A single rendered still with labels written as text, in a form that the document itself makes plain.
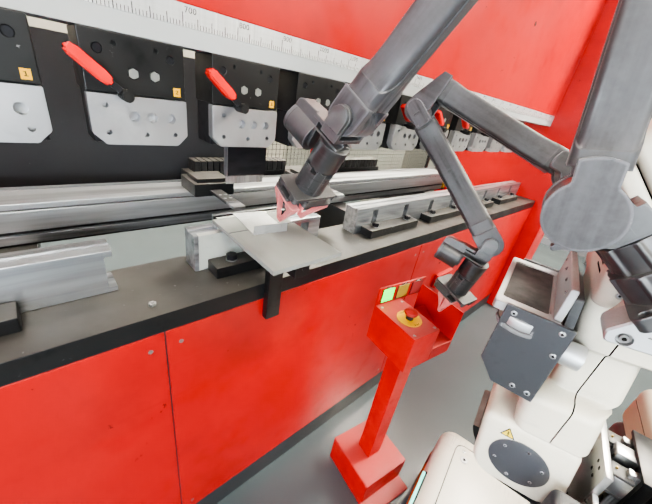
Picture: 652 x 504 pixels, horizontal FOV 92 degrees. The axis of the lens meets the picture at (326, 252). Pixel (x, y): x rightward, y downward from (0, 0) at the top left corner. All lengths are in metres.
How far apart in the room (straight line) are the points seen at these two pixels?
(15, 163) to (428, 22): 1.08
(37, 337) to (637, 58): 0.87
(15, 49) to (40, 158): 0.61
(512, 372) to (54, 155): 1.26
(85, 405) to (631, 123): 0.91
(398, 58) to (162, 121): 0.42
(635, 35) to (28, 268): 0.87
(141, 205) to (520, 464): 1.07
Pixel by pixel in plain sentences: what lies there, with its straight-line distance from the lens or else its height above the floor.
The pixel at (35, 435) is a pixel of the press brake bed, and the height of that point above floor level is 0.70.
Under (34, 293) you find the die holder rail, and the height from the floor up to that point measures 0.91.
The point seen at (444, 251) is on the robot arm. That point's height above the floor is 0.99.
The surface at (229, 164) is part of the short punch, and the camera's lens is 0.78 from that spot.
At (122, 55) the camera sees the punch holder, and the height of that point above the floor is 1.31.
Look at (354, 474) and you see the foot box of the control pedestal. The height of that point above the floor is 0.10.
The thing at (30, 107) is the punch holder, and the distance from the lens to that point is 0.65.
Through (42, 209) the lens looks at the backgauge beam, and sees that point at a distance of 0.98.
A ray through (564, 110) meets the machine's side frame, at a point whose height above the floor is 1.44.
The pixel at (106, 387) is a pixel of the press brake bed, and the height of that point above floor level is 0.74.
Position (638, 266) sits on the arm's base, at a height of 1.20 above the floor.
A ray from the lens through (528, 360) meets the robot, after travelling 0.66.
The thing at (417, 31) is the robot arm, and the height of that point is 1.39.
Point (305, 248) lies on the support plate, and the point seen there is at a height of 1.00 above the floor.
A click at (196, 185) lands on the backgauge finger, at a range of 0.98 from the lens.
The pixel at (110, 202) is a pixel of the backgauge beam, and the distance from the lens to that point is 1.00.
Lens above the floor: 1.31
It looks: 27 degrees down
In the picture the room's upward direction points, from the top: 10 degrees clockwise
